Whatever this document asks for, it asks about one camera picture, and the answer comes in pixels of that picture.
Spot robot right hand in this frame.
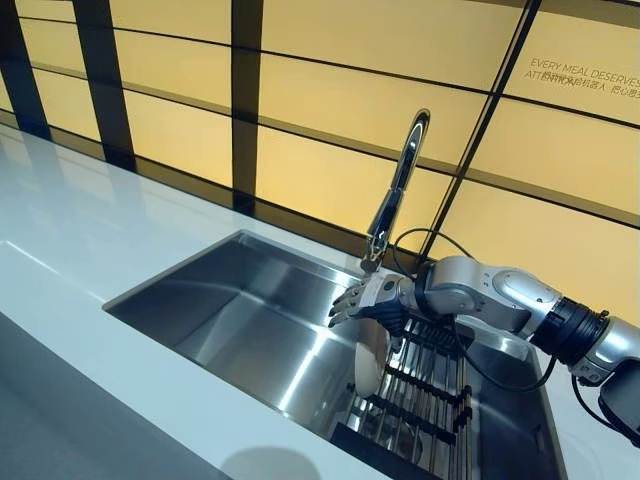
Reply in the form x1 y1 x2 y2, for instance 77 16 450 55
327 272 417 352

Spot beige ceramic plate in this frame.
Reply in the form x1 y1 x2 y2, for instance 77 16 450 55
353 317 392 398

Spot steel roll-up drying rack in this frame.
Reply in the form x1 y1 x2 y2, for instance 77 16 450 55
329 309 477 480

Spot chrome kitchen faucet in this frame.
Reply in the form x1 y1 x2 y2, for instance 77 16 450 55
360 108 432 276

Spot stainless steel sink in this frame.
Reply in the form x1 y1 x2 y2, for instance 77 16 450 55
102 228 569 480

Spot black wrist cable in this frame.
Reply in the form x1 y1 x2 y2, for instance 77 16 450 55
391 228 640 442

